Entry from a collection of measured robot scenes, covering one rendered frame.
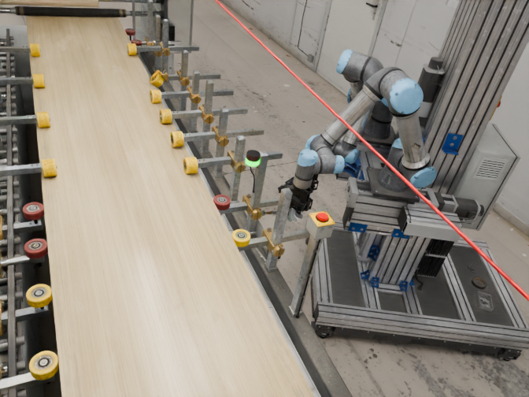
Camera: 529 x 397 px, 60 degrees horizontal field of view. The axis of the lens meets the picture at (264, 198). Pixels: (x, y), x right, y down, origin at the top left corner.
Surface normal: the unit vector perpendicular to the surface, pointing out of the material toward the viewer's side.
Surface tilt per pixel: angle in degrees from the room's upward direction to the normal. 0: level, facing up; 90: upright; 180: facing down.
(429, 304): 0
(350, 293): 0
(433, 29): 90
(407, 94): 83
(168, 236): 0
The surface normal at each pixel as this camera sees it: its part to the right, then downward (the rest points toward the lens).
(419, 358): 0.14, -0.79
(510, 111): -0.88, 0.18
